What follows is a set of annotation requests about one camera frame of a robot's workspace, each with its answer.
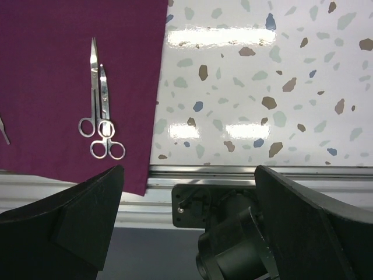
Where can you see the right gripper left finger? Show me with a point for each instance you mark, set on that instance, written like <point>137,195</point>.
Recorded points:
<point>65,235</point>

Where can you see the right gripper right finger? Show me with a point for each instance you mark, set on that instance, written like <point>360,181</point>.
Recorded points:
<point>312,235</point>

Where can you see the steel scissors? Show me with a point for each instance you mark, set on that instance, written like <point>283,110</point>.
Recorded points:
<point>106,128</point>
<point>95,93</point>

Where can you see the steel scalpel handle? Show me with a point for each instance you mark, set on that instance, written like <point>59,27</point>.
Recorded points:
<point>2,128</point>

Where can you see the purple cloth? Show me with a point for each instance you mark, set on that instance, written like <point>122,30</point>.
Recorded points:
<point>45,85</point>

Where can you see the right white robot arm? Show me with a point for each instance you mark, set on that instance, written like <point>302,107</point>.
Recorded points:
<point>237,248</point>

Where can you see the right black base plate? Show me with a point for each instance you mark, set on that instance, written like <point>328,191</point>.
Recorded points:
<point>204,206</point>

